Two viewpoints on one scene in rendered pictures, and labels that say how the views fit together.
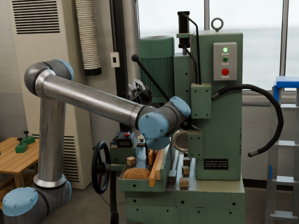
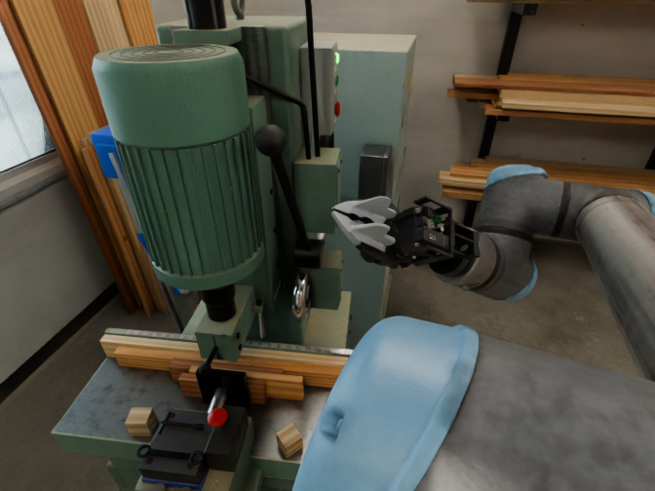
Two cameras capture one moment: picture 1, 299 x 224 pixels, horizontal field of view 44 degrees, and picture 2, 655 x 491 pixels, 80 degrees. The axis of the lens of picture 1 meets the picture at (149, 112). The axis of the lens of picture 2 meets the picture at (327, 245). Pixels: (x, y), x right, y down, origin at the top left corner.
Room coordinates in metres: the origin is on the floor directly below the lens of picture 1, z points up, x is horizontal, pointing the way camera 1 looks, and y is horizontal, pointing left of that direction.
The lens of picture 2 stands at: (1.63, 0.48, 1.57)
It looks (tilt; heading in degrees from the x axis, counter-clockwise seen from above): 34 degrees down; 267
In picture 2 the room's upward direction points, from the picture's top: straight up
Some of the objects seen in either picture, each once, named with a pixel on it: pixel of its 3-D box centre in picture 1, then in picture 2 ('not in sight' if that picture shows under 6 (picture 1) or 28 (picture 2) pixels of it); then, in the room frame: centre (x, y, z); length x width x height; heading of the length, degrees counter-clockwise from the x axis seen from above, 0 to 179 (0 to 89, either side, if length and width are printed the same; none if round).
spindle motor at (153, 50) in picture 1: (157, 69); (193, 170); (1.80, -0.05, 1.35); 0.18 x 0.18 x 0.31
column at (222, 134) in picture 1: (217, 105); (258, 198); (1.75, -0.34, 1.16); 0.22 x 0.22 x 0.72; 80
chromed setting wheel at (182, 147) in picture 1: (184, 140); (302, 293); (1.65, -0.16, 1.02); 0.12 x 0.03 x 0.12; 80
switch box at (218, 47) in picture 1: (224, 61); (320, 88); (1.61, -0.35, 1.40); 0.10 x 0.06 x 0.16; 80
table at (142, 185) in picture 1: (142, 158); (223, 431); (1.81, 0.05, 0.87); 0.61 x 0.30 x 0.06; 170
